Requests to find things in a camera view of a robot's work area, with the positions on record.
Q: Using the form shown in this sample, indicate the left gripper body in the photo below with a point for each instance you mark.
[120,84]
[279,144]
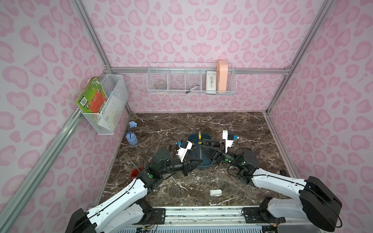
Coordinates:
[186,166]

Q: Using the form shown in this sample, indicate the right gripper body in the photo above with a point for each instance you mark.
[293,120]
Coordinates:
[218,153]

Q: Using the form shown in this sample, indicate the teal plastic storage box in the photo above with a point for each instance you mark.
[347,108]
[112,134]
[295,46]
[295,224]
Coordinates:
[197,152]

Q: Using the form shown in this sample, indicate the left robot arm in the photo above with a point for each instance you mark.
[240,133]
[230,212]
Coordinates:
[127,206]

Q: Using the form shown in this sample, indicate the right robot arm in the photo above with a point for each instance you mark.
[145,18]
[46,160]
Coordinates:
[309,199]

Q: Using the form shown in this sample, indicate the pink box in basket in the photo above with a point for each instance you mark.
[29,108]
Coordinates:
[222,71]

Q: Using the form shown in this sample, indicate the small white eraser block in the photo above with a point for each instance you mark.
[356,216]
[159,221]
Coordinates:
[215,192]

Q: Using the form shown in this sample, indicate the red pencil cup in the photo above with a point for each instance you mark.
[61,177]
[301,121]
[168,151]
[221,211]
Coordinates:
[135,173]

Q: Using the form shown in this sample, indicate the blue spray bottle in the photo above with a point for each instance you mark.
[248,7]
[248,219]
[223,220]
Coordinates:
[130,136]

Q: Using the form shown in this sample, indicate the black marker in basket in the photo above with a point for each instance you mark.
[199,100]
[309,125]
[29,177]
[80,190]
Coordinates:
[192,89]

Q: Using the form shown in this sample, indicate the white card in basket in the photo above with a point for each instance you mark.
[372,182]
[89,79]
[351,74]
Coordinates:
[211,82]

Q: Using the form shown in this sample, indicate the grey cup in basket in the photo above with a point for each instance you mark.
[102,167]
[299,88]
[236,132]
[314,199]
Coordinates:
[161,86]

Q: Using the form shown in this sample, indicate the white papers in basket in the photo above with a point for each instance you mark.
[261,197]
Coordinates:
[111,113]

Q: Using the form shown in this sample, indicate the white mesh side basket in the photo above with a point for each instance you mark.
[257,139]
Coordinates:
[113,84]

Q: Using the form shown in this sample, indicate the green red booklet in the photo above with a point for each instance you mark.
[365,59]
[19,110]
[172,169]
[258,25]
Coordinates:
[93,97]

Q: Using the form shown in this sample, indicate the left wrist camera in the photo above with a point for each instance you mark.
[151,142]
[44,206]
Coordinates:
[183,148]

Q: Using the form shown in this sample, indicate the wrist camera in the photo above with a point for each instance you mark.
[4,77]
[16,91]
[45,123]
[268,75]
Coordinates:
[229,137]
[183,148]

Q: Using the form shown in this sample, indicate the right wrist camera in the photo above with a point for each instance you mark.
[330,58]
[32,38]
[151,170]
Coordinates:
[229,137]

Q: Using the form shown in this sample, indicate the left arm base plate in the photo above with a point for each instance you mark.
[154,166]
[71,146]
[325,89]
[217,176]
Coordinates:
[156,214]

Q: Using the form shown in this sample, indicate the white wire wall basket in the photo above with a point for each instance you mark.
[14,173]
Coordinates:
[182,76]

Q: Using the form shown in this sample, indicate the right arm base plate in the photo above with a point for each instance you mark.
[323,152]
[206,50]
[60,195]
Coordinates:
[259,215]

